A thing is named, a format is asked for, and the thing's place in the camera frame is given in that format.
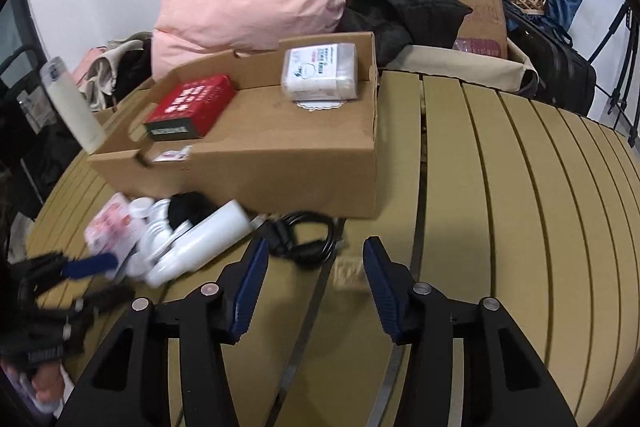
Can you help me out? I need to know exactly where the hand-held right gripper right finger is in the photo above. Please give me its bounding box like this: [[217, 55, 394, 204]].
[[362, 236, 581, 427]]

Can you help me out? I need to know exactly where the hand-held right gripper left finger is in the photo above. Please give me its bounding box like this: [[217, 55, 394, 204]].
[[55, 237, 271, 427]]

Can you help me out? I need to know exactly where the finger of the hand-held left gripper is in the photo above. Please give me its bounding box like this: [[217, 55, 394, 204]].
[[70, 282, 137, 314], [15, 253, 122, 290]]

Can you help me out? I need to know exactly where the pink plastic packet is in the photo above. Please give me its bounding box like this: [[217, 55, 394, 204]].
[[84, 193, 143, 280]]

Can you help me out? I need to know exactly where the large white round jar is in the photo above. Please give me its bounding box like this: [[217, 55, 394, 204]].
[[135, 227, 186, 270]]

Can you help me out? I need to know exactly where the white plastic bottle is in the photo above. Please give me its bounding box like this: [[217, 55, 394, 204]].
[[145, 199, 252, 288]]

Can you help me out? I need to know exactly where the black cable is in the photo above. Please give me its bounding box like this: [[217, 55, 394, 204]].
[[260, 211, 338, 265]]

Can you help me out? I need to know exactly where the small white jar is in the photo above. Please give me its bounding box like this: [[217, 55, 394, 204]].
[[129, 197, 155, 220]]

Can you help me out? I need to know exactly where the black fluffy scrunchie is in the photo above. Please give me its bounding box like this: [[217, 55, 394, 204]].
[[167, 192, 218, 230]]

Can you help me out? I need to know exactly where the shallow brown cardboard box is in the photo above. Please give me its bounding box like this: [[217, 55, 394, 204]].
[[87, 31, 379, 220]]

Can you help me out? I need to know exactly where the person's left hand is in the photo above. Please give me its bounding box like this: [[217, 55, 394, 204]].
[[20, 363, 67, 414]]

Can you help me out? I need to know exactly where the cream bottle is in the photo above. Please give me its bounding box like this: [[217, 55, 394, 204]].
[[39, 57, 108, 155]]

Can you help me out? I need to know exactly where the red flat box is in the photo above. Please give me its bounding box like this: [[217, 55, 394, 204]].
[[143, 74, 238, 142]]

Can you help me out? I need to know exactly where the pink bag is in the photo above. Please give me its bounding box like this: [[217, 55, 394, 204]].
[[72, 48, 108, 98]]

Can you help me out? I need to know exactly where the black garment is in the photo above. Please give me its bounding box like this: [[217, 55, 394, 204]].
[[112, 39, 156, 100]]

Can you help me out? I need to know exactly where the beige garment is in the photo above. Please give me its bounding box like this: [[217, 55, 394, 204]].
[[80, 32, 153, 110]]

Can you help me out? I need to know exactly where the beige fabric bin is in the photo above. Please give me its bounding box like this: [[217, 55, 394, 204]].
[[382, 44, 543, 98]]

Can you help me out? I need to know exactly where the black cloth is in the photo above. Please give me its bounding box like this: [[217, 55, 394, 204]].
[[336, 0, 473, 65]]

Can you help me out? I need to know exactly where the black suitcase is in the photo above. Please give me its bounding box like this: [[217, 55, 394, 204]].
[[502, 0, 598, 116]]

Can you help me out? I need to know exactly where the open brown cardboard box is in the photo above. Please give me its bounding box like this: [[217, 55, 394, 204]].
[[400, 0, 511, 60]]

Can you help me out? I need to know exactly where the black tripod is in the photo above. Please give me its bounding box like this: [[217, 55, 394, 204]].
[[587, 0, 640, 142]]

